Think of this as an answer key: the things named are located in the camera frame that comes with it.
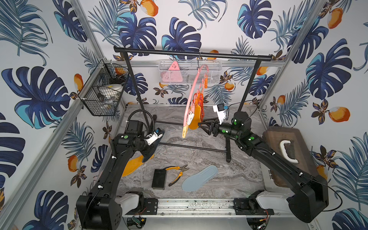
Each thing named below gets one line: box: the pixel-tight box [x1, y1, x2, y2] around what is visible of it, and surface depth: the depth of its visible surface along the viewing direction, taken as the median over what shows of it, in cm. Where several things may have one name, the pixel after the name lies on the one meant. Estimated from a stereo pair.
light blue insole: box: [181, 165, 219, 192], surface depth 86 cm
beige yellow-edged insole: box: [121, 154, 155, 178], surface depth 91 cm
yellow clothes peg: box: [182, 125, 189, 138], surface depth 61 cm
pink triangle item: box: [161, 60, 184, 83], surface depth 92 cm
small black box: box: [151, 168, 167, 191], surface depth 81 cm
